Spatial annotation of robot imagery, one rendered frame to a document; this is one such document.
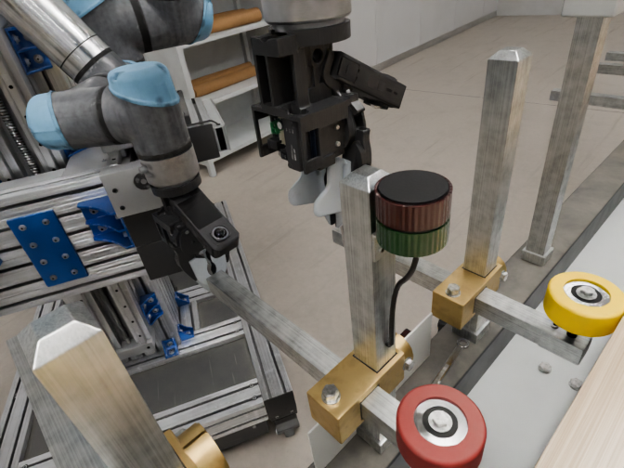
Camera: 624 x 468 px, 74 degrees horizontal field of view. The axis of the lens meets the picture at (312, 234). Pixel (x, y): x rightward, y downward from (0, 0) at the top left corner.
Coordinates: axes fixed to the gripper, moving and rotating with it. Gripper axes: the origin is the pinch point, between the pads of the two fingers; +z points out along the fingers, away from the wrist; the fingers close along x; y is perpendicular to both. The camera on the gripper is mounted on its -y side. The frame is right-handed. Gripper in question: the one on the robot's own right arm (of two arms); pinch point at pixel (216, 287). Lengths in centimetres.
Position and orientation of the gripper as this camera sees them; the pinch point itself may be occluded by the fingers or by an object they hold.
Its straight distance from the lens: 71.9
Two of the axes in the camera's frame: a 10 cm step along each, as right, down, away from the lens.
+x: -7.2, 4.6, -5.2
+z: 1.2, 8.2, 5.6
